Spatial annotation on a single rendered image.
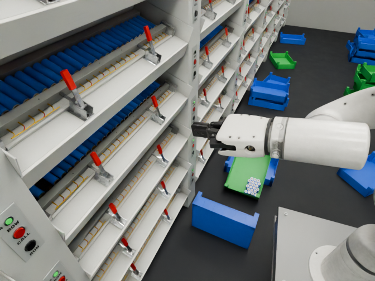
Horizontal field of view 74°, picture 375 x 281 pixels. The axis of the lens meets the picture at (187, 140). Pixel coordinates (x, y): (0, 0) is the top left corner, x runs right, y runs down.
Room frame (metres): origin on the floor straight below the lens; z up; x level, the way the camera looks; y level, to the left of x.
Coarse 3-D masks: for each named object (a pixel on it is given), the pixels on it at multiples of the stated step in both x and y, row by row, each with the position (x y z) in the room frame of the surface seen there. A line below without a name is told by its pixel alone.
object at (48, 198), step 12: (168, 84) 0.80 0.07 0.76; (156, 96) 0.72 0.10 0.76; (144, 108) 0.65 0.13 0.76; (132, 120) 0.59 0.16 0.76; (120, 132) 0.53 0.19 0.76; (108, 144) 0.49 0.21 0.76; (84, 168) 0.40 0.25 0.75; (60, 180) 0.36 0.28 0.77; (72, 180) 0.37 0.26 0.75; (84, 180) 0.38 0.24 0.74; (48, 192) 0.32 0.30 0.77; (60, 192) 0.34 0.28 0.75; (72, 192) 0.34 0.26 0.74; (48, 204) 0.30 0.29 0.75; (60, 204) 0.31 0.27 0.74
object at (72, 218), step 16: (160, 80) 0.84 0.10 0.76; (176, 80) 0.81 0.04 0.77; (176, 96) 0.78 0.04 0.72; (160, 112) 0.68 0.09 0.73; (176, 112) 0.71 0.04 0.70; (128, 128) 0.58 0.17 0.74; (144, 128) 0.59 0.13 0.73; (160, 128) 0.61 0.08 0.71; (112, 144) 0.51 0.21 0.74; (128, 144) 0.52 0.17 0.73; (144, 144) 0.53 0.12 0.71; (112, 160) 0.46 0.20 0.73; (128, 160) 0.47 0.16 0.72; (64, 192) 0.35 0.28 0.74; (80, 192) 0.35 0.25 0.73; (96, 192) 0.36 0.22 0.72; (48, 208) 0.30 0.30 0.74; (64, 208) 0.31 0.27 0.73; (80, 208) 0.32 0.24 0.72; (96, 208) 0.33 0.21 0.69; (64, 224) 0.28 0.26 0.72; (80, 224) 0.29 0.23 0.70; (64, 240) 0.24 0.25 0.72
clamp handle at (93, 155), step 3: (90, 153) 0.40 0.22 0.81; (93, 153) 0.40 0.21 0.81; (96, 153) 0.41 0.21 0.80; (90, 156) 0.40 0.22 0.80; (93, 156) 0.40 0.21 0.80; (96, 156) 0.40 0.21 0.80; (93, 159) 0.40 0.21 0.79; (96, 159) 0.40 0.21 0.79; (99, 159) 0.40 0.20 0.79; (96, 162) 0.39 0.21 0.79; (99, 162) 0.40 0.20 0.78; (96, 165) 0.39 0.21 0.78; (99, 165) 0.40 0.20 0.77; (99, 168) 0.39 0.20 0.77; (102, 168) 0.40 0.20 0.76; (102, 171) 0.39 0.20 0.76; (102, 174) 0.39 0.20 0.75; (105, 174) 0.40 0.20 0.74
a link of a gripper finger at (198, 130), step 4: (192, 124) 0.45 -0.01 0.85; (196, 124) 0.45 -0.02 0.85; (192, 128) 0.45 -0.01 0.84; (196, 128) 0.44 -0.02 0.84; (200, 128) 0.44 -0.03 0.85; (204, 128) 0.44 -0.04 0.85; (196, 132) 0.44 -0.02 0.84; (200, 132) 0.43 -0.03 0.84; (204, 132) 0.43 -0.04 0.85; (208, 132) 0.42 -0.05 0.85; (196, 136) 0.44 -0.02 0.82; (200, 136) 0.43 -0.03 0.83; (204, 136) 0.43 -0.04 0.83; (208, 136) 0.42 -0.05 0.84; (212, 136) 0.40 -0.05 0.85
